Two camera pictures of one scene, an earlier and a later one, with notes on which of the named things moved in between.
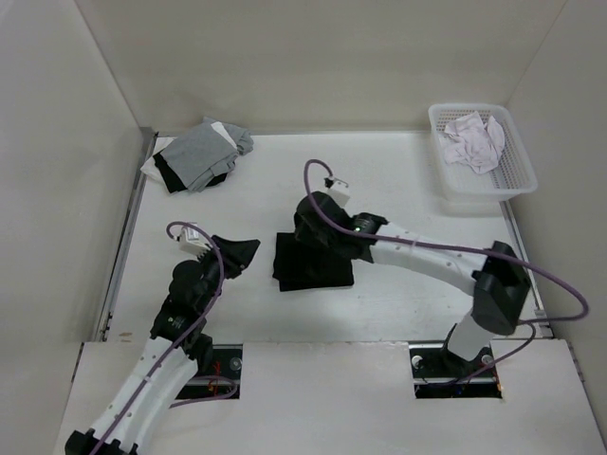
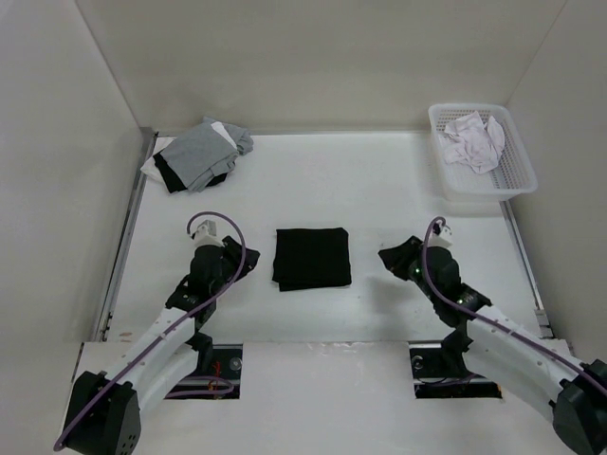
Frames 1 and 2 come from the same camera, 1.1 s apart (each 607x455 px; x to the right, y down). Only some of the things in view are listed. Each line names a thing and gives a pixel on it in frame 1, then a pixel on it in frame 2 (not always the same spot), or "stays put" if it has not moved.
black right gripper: [303, 232] -> [395, 258]
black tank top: [298, 265] stays put
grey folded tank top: [205, 154] stays put
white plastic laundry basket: [514, 173] stays put
